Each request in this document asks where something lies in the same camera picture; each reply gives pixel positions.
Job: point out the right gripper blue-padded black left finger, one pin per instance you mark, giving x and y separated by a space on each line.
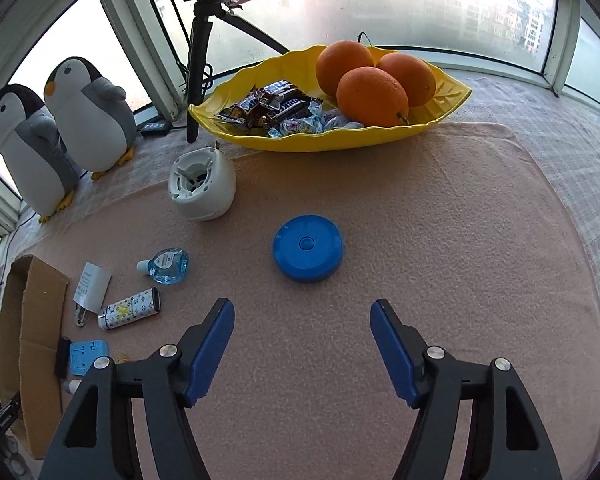
95 438

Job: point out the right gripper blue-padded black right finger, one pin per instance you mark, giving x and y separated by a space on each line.
506 436

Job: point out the blue phone stand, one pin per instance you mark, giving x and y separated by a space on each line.
83 354

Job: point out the clear blue liquid bottle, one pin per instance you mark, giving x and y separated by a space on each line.
167 267

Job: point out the blue round tape measure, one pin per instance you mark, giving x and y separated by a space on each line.
308 248

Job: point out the white round device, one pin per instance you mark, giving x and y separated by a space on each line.
202 184

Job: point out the pink lotion bottle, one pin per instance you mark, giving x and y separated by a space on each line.
70 386

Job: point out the white patterned lighter case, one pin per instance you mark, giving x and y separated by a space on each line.
130 310

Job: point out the brown cardboard box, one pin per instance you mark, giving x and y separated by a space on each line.
30 324

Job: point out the white charger block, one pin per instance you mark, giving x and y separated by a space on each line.
91 288

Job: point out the large grey penguin plush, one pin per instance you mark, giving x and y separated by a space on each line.
34 154

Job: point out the small grey penguin plush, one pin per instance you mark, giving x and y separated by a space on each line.
94 120

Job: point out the right rear orange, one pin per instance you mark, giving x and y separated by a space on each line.
415 76

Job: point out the dark chocolate bar wrappers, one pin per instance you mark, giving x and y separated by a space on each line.
266 107

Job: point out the blue wrapped candies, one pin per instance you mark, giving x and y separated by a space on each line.
312 118

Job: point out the left rear orange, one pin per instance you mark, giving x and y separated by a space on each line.
336 60

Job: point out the yellow leaf-shaped fruit tray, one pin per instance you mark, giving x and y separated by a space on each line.
297 66

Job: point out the black tripod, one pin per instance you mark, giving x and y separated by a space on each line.
197 81

